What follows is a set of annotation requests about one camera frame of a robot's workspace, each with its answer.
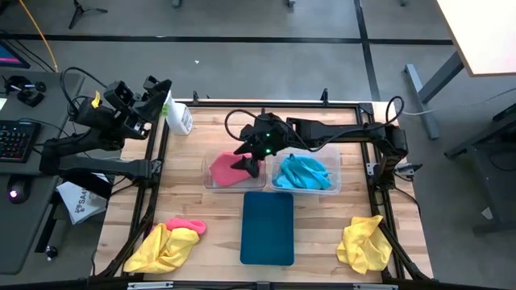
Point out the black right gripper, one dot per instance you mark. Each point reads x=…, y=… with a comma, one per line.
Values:
x=266, y=135

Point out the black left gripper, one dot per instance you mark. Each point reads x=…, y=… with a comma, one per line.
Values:
x=129, y=123

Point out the pink microfiber towel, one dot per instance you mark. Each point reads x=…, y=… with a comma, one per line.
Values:
x=189, y=224
x=223, y=171

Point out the yellow microfiber towel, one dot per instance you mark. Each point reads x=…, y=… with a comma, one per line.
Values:
x=161, y=251
x=363, y=245

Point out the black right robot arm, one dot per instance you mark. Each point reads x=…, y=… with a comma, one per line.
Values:
x=334, y=131

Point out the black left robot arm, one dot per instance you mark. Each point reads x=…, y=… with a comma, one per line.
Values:
x=80, y=145

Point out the white spray bottle green nozzle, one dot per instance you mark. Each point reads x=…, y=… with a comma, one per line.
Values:
x=180, y=117

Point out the small clear plastic bin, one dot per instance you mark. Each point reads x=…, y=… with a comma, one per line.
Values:
x=209, y=183

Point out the yellow tape tag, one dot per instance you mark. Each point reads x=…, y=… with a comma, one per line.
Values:
x=96, y=100

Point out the teal rectangular tray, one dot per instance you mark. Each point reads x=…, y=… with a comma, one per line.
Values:
x=267, y=227

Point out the large clear plastic bin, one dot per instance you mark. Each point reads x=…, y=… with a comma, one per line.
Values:
x=336, y=177

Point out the grey desk top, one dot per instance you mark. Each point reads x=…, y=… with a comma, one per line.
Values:
x=44, y=117

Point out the black tripod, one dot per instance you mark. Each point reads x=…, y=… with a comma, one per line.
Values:
x=80, y=10

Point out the black desk clamp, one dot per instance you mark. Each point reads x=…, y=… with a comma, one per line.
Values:
x=28, y=94

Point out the white paper sheet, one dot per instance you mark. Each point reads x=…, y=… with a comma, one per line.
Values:
x=80, y=205

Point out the black backlit keyboard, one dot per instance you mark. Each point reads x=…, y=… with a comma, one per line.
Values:
x=16, y=141

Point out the computer monitor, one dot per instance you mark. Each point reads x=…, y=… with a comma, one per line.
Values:
x=8, y=58

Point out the black computer mouse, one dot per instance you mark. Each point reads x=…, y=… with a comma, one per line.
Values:
x=18, y=191

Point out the grey table leg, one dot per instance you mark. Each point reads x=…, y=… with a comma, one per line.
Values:
x=423, y=102

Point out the black round knob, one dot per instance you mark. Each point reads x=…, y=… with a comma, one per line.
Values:
x=51, y=252

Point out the dark grey mouse shelf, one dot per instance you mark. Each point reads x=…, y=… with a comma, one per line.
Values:
x=24, y=237

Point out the white table top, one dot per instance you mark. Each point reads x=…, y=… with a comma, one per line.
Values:
x=479, y=36

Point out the black metal table frame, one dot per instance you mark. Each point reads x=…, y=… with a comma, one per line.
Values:
x=389, y=225

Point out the silver metal bracket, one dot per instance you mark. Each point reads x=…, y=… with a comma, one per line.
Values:
x=375, y=287
x=150, y=285

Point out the black desk frame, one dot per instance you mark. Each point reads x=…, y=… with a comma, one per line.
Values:
x=488, y=137

